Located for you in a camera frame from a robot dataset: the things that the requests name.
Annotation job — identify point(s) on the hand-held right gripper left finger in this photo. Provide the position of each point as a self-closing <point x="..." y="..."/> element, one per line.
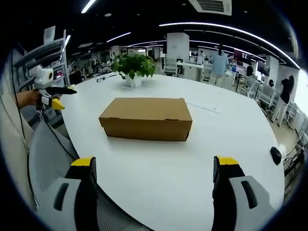
<point x="72" y="192"/>

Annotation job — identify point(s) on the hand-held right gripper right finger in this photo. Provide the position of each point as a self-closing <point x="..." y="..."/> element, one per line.
<point x="238" y="192"/>

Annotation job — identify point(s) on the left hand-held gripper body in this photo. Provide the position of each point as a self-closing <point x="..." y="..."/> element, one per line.
<point x="43" y="78"/>

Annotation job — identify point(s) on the brown cardboard shoe box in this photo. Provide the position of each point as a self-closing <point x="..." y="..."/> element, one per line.
<point x="146" y="118"/>

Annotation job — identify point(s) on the person's left hand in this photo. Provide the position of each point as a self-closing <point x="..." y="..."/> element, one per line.
<point x="27" y="98"/>

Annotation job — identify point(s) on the metal storage shelf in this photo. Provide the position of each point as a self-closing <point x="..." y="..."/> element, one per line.
<point x="45" y="65"/>

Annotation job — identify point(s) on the grey mesh office chair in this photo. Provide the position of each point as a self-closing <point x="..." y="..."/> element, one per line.
<point x="51" y="158"/>

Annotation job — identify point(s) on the small grey tool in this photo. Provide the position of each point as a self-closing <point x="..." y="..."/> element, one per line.
<point x="106" y="77"/>

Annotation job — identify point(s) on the black computer mouse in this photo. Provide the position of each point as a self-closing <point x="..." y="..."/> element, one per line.
<point x="275" y="155"/>

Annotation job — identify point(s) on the potted green plant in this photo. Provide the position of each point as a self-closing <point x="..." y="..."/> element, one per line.
<point x="133" y="68"/>

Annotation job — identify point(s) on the white office chair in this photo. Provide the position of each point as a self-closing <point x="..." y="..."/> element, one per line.
<point x="267" y="95"/>

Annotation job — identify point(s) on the ceiling air conditioner vent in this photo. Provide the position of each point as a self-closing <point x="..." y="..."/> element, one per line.
<point x="211" y="6"/>

